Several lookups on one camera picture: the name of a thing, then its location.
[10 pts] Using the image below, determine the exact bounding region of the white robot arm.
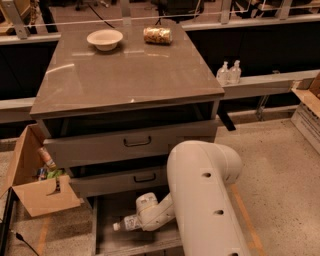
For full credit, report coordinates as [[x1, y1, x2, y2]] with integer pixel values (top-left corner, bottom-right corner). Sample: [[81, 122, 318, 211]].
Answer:
[[136, 141, 251, 256]]

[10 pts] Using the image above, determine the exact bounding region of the snack tube in box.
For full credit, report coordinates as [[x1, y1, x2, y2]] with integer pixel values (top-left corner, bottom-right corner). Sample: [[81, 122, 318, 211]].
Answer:
[[37, 147, 56, 170]]

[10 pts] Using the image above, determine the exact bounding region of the grey drawer cabinet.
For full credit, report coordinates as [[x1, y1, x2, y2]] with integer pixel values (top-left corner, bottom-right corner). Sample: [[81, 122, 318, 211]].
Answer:
[[31, 26, 224, 199]]

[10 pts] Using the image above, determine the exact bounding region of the grey middle drawer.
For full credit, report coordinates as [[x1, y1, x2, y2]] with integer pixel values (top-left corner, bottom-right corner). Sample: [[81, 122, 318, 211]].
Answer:
[[70, 165, 167, 198]]

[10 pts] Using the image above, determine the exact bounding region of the right sanitizer pump bottle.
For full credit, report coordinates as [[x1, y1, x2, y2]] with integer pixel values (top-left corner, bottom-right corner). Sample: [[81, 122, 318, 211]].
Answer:
[[229, 60, 241, 84]]

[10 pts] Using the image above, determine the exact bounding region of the cardboard box at right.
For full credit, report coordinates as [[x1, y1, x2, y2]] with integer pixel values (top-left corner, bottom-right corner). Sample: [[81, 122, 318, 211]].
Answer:
[[291, 73, 320, 154]]

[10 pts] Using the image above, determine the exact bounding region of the sanitizer pump bottle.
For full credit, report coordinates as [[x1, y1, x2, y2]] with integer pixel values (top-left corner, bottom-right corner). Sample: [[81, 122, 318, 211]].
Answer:
[[216, 61, 229, 85], [229, 60, 241, 84]]

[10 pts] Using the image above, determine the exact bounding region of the white paper bowl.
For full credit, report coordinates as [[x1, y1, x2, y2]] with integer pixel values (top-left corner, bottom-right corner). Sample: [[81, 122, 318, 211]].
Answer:
[[87, 29, 123, 51]]

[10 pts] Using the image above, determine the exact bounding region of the grey bottom drawer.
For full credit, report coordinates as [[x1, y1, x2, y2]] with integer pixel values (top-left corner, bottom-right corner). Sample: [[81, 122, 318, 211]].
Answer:
[[91, 191, 184, 256]]

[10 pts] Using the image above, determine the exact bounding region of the clear plastic water bottle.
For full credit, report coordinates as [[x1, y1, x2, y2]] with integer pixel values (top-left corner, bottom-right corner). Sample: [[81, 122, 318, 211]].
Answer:
[[113, 214, 141, 232]]

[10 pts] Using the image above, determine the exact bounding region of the left sanitizer pump bottle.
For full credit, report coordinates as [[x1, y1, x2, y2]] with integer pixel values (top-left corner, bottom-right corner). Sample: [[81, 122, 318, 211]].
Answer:
[[216, 61, 229, 85]]

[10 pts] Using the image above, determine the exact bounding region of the green packet in box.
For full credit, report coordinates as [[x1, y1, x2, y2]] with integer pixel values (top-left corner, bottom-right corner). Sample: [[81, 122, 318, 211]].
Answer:
[[47, 169, 64, 179]]

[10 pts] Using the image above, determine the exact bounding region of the black cable on floor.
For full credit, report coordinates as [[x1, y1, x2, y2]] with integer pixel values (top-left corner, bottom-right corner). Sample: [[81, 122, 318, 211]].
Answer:
[[9, 229, 41, 256]]

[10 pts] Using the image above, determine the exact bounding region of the brown cardboard box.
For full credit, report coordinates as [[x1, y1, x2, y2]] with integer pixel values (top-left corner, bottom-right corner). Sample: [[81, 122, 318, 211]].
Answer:
[[0, 124, 81, 217]]

